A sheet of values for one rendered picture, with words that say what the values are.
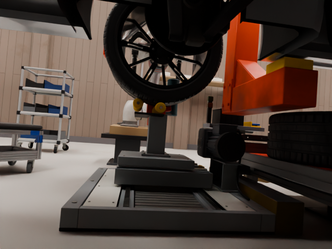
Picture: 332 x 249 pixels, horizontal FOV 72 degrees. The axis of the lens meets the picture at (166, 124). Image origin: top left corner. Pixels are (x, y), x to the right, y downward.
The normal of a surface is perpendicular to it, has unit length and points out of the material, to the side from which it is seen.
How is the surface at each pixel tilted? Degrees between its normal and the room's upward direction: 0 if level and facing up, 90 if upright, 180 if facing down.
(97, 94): 90
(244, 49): 90
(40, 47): 90
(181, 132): 90
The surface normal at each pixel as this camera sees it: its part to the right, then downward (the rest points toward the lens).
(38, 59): 0.14, -0.02
